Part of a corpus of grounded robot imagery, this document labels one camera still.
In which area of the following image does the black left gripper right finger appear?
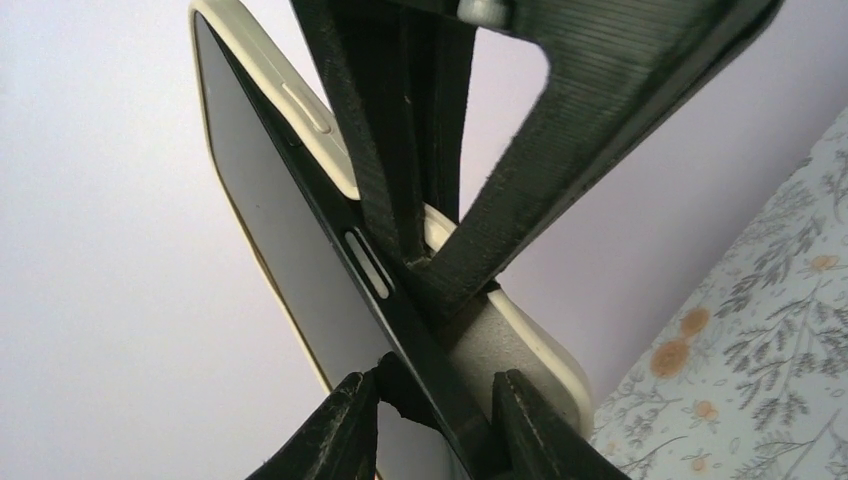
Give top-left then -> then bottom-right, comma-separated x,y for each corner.
492,369 -> 628,480

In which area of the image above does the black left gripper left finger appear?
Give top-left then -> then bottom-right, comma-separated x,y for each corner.
248,372 -> 379,480

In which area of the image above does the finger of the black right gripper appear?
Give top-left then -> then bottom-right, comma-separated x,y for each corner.
293,1 -> 475,265
414,1 -> 780,325

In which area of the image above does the cream phone case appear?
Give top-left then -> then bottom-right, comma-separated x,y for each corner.
189,1 -> 594,437

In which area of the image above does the black smartphone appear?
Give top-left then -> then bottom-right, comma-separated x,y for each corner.
189,12 -> 510,479

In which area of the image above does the floral patterned table mat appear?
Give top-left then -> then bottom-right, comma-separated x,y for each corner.
591,114 -> 847,479

